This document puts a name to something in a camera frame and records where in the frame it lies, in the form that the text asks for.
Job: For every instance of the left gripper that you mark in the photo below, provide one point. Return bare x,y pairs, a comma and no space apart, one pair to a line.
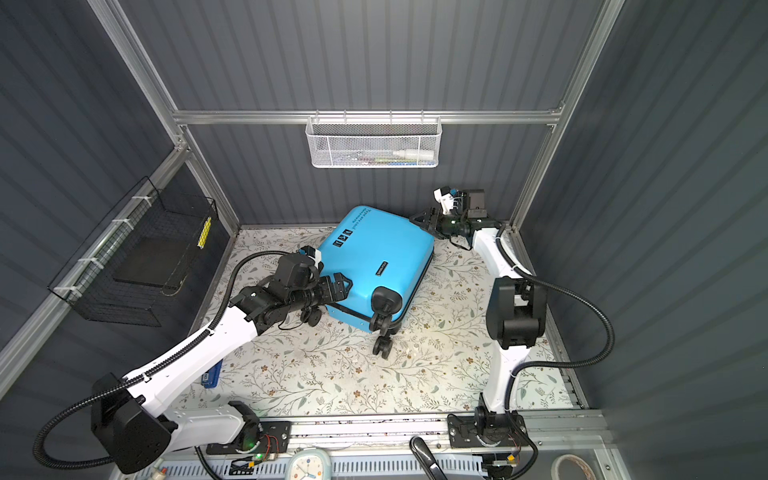
340,290

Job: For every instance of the blue hardshell suitcase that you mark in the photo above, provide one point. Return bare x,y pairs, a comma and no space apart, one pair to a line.
385,257

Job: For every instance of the black wire wall basket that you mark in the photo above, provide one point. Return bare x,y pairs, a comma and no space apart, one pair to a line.
140,264

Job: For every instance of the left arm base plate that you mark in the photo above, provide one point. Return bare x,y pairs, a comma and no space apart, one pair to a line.
269,437

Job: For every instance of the white bottle in basket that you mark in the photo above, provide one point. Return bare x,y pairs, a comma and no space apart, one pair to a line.
415,155

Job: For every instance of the blue flat object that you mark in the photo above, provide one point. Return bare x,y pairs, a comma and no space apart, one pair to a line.
210,378

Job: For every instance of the small white clock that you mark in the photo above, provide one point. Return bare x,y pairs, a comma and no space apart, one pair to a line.
309,464

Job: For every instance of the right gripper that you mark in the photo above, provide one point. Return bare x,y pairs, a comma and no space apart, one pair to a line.
431,216

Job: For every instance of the black handle tool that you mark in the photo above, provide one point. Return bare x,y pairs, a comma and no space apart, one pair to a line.
426,459

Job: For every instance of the white tape roll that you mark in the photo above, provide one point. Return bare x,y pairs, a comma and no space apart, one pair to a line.
570,466

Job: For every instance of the yellow marker in basket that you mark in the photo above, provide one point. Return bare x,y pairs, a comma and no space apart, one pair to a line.
204,233

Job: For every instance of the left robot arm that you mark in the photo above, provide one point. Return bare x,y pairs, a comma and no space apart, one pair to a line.
136,426

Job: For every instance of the white wire mesh basket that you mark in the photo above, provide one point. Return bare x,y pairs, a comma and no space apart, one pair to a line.
349,145

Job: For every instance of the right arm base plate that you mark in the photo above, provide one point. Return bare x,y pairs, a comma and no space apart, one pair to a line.
466,431

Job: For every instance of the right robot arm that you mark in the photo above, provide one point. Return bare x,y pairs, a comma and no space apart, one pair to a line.
515,315

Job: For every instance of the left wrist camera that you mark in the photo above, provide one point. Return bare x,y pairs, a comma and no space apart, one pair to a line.
312,253

